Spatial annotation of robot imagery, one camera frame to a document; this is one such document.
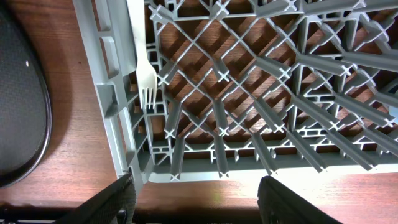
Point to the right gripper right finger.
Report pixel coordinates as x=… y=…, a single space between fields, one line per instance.
x=278 y=204

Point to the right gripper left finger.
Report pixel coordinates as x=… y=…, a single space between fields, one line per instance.
x=114 y=204

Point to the white plastic fork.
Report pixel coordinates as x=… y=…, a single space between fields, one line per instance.
x=145 y=73

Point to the grey dishwasher rack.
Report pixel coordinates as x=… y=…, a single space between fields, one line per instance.
x=247 y=88

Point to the round black tray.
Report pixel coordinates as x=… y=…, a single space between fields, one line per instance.
x=26 y=110

